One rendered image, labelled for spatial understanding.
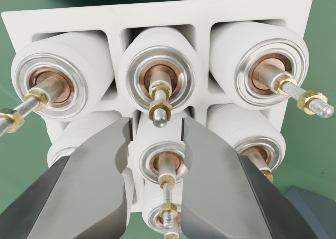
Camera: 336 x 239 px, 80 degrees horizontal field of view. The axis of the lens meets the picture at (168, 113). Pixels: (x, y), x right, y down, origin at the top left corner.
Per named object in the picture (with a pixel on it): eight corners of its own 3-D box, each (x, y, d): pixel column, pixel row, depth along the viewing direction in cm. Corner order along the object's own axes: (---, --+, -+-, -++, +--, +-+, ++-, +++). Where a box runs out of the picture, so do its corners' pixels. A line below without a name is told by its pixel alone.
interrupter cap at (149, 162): (186, 133, 26) (187, 136, 25) (199, 175, 29) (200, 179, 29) (131, 148, 27) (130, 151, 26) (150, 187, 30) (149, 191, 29)
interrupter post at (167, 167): (172, 153, 27) (174, 171, 24) (177, 166, 28) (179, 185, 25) (155, 158, 27) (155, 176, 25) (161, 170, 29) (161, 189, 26)
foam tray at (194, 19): (255, -2, 41) (315, -8, 25) (235, 151, 59) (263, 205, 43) (62, 10, 41) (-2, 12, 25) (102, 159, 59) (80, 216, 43)
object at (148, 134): (181, 79, 41) (193, 126, 25) (192, 118, 45) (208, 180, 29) (136, 92, 42) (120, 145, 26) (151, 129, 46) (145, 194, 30)
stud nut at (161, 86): (147, 92, 19) (146, 95, 19) (157, 78, 19) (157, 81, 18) (163, 103, 20) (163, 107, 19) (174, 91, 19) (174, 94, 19)
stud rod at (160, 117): (154, 86, 21) (150, 124, 14) (159, 79, 21) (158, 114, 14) (161, 92, 21) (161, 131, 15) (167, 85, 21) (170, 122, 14)
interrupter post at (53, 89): (43, 94, 23) (25, 106, 20) (43, 74, 22) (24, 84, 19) (65, 99, 23) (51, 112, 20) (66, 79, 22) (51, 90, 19)
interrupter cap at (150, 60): (116, 95, 23) (115, 98, 22) (142, 31, 20) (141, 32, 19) (176, 119, 25) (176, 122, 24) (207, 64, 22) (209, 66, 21)
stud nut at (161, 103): (144, 110, 16) (143, 115, 15) (156, 94, 15) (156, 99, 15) (163, 123, 17) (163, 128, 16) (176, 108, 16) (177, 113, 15)
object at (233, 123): (191, 91, 42) (209, 143, 26) (237, 74, 41) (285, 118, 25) (204, 127, 46) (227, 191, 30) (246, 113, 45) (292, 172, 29)
